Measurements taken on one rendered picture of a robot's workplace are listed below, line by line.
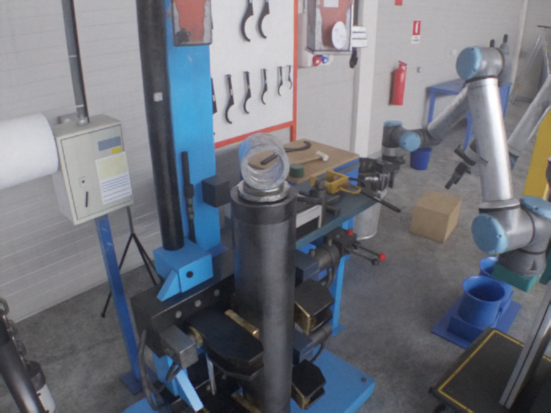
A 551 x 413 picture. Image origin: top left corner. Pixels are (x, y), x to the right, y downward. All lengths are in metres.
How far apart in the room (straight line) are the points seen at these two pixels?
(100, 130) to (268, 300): 0.99
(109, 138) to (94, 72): 1.28
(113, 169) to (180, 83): 0.59
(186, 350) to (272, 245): 0.46
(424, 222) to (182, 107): 3.01
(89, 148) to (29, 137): 0.26
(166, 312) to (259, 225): 0.48
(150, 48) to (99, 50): 1.75
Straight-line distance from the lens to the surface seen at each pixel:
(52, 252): 3.35
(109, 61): 3.18
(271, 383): 1.77
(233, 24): 3.74
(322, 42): 1.23
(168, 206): 1.55
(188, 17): 1.19
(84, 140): 1.87
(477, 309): 2.98
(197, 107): 1.61
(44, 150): 1.79
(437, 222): 4.11
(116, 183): 1.99
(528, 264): 1.78
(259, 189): 1.31
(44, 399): 0.68
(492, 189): 1.59
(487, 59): 1.64
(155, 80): 1.42
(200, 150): 1.65
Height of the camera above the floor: 2.05
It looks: 27 degrees down
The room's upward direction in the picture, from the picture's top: straight up
